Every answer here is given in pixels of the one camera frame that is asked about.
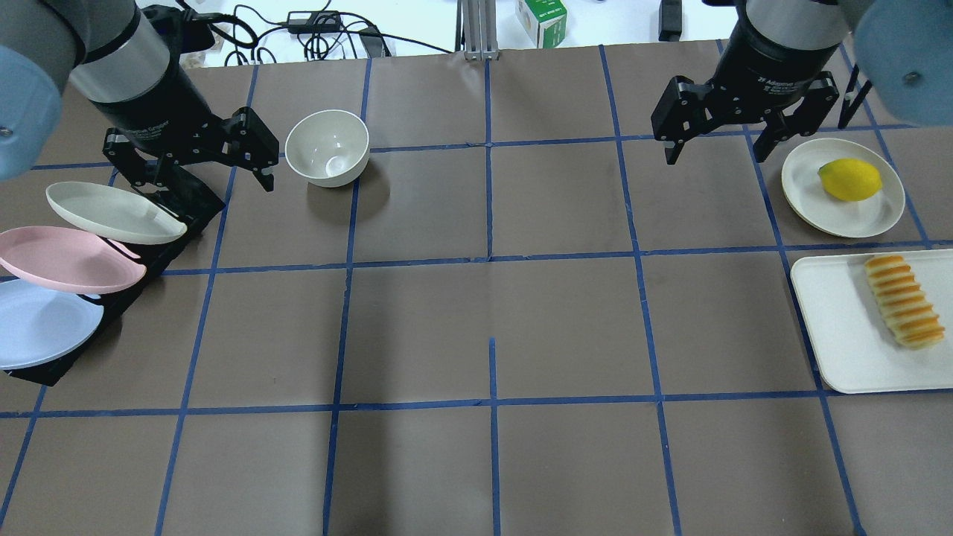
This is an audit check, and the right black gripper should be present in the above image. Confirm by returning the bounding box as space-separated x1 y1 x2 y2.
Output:
651 71 840 165

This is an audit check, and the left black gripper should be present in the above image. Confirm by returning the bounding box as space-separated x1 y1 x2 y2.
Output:
103 104 280 196

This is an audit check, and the light blue plate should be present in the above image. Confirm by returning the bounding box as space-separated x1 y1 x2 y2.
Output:
1 279 104 371

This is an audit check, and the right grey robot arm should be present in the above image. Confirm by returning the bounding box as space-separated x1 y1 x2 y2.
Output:
651 1 952 165

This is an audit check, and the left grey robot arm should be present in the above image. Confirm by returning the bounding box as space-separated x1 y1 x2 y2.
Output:
1 1 279 192

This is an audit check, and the black plate rack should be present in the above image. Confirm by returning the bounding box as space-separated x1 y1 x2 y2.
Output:
2 164 225 386

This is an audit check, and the cream plate under lemon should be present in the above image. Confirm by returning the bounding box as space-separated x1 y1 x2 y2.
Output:
780 137 908 238

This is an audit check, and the cream plate in rack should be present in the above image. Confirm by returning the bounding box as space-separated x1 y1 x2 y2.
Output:
45 181 188 246

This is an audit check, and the pink plate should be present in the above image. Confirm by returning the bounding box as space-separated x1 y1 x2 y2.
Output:
1 226 147 295

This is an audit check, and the white ceramic bowl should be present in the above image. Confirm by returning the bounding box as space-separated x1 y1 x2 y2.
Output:
284 109 370 188

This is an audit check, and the yellow lemon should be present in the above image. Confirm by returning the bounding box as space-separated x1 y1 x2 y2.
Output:
817 157 884 202

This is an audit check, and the black device on table edge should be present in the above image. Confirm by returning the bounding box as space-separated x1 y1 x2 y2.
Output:
657 0 683 42

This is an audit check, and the black power adapter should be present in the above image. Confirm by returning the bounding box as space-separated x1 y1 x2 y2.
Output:
285 10 344 34

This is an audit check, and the green white box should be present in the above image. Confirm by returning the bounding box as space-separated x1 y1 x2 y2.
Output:
515 1 568 50

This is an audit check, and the white rectangular tray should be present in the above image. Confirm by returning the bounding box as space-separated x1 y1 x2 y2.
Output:
791 249 952 394

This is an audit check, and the black cable bundle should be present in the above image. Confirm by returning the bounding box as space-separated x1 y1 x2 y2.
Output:
179 0 455 68

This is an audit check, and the aluminium frame post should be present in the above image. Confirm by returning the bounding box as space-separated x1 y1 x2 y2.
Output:
455 1 500 62

